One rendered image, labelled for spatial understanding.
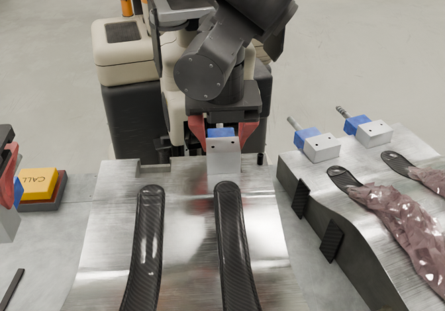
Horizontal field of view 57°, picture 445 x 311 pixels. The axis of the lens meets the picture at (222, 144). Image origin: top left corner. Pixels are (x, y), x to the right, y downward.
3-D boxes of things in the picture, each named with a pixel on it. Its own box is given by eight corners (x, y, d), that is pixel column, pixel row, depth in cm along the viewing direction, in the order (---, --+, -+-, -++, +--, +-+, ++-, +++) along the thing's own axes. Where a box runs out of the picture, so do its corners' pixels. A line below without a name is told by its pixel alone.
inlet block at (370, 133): (324, 120, 83) (328, 98, 80) (345, 115, 85) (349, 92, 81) (363, 160, 74) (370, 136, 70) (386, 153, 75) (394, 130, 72)
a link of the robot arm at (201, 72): (301, 0, 47) (241, -49, 45) (287, 44, 39) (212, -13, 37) (242, 69, 55) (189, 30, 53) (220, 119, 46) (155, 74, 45)
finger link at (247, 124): (257, 161, 60) (260, 109, 54) (208, 164, 60) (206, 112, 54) (251, 133, 65) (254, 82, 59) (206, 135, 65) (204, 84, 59)
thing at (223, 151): (204, 127, 73) (203, 102, 69) (232, 125, 73) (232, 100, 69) (207, 179, 63) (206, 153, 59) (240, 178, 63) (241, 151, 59)
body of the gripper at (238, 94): (261, 116, 55) (265, 68, 50) (185, 120, 55) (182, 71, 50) (255, 90, 60) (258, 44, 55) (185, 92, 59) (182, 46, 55)
